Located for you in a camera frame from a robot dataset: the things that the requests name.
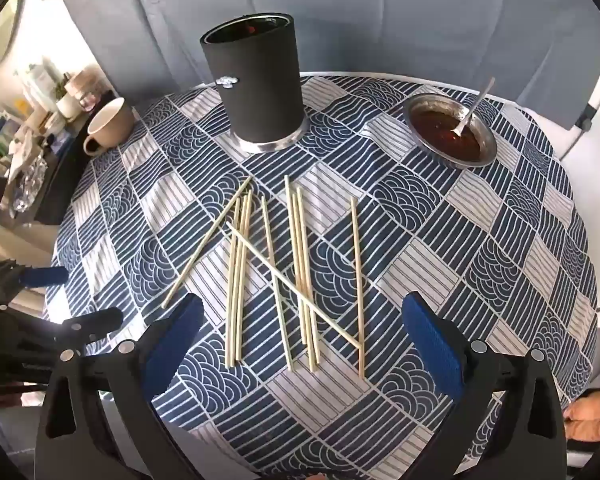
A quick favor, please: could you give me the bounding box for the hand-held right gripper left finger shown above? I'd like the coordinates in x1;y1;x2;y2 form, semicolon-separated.
35;292;206;480

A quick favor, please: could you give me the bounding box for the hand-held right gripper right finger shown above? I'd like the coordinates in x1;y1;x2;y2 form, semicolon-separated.
401;292;567;480

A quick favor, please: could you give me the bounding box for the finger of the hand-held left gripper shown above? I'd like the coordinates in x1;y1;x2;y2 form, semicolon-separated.
0;260;71;311
0;307;125;372

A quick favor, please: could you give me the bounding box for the pile of wooden chopsticks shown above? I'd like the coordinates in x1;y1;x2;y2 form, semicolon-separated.
161;175;367;380

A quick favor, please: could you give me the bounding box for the black cylindrical utensil holder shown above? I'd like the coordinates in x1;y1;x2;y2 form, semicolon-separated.
200;11;311;155

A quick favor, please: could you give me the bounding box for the crumpled clear plastic wrap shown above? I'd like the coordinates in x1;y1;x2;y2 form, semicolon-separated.
9;155;49;217

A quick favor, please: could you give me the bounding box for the black side shelf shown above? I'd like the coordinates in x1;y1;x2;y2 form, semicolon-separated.
32;105;101;226

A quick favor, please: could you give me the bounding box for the blue white patterned tablecloth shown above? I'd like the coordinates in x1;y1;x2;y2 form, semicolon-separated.
45;72;600;480

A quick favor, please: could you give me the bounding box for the cluster of toiletry bottles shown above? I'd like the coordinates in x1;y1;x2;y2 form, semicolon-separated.
0;57;81;161

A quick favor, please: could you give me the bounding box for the white pot with green plant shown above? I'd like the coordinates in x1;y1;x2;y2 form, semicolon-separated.
54;77;79;119

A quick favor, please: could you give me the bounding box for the beige mug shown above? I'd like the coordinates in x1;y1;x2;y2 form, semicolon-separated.
82;97;137;157

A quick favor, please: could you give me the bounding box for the pink glass jar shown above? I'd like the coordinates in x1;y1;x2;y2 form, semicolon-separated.
79;86;107;112

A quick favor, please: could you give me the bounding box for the metal bowl with dark sauce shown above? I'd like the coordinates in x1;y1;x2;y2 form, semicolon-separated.
403;94;497;167

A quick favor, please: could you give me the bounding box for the metal spoon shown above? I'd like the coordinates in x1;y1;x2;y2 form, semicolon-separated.
450;77;496;137

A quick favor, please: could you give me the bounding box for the oval wall mirror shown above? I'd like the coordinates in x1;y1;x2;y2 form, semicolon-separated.
0;0;25;75

